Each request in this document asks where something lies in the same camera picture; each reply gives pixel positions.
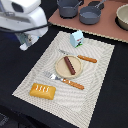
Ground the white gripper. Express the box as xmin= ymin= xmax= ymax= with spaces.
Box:
xmin=0 ymin=7 xmax=48 ymax=51

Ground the grey two-handled pot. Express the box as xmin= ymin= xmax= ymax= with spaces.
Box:
xmin=57 ymin=0 xmax=82 ymax=18

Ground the small milk carton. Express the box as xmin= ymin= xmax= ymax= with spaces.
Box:
xmin=70 ymin=30 xmax=83 ymax=47

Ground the brown sausage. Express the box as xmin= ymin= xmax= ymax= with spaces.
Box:
xmin=64 ymin=56 xmax=76 ymax=75

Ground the yellow bread loaf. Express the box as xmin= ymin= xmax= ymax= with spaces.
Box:
xmin=29 ymin=83 xmax=56 ymax=100

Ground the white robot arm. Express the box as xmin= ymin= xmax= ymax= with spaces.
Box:
xmin=0 ymin=0 xmax=48 ymax=50

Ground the round wooden plate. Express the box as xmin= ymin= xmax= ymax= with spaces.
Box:
xmin=55 ymin=55 xmax=83 ymax=79

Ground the striped beige placemat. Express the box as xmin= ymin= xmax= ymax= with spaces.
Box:
xmin=13 ymin=31 xmax=114 ymax=128

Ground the pink stove board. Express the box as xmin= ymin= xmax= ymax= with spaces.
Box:
xmin=49 ymin=0 xmax=128 ymax=43

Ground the beige bowl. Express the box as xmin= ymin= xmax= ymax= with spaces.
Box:
xmin=116 ymin=4 xmax=128 ymax=30

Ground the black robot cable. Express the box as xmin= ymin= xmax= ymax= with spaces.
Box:
xmin=0 ymin=21 xmax=49 ymax=34

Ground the grey saucepan with handle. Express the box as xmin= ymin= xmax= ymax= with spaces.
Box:
xmin=79 ymin=0 xmax=106 ymax=25

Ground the fork with wooden handle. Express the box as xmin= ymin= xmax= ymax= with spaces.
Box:
xmin=43 ymin=71 xmax=84 ymax=90

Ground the knife with wooden handle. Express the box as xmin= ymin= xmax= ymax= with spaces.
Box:
xmin=59 ymin=49 xmax=97 ymax=63

